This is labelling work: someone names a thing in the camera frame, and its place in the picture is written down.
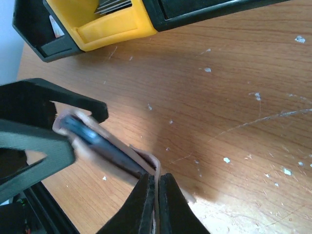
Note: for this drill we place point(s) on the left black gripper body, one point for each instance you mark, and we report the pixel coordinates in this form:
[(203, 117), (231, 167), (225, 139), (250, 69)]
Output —
[(15, 217)]

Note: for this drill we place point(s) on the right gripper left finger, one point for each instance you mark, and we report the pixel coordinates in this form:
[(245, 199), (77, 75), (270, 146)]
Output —
[(137, 213)]

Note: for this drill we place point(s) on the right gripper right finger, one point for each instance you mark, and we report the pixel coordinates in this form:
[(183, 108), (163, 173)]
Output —
[(175, 215)]

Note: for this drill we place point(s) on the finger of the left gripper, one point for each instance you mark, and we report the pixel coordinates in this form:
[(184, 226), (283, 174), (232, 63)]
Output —
[(29, 155), (31, 102)]

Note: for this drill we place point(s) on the pink leather card holder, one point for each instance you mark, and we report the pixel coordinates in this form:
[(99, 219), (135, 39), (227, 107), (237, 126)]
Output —
[(111, 154)]

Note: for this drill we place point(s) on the white red card stack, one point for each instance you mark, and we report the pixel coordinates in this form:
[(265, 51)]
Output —
[(58, 32)]

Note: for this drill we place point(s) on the left black card bin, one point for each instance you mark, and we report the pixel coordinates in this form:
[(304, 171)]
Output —
[(31, 19)]

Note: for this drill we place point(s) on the black card bin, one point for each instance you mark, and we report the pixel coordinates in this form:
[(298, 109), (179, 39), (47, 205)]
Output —
[(31, 19), (170, 14)]

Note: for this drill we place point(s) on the yellow middle card bin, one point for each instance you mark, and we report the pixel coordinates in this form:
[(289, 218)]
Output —
[(91, 31)]

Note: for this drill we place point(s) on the black card stack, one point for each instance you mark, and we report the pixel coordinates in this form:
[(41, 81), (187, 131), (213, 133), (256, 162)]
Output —
[(109, 6)]

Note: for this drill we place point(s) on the right black card bin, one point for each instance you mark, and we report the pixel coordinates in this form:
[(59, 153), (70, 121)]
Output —
[(170, 14)]

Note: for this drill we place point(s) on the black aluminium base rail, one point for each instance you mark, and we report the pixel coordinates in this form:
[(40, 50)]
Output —
[(48, 212)]

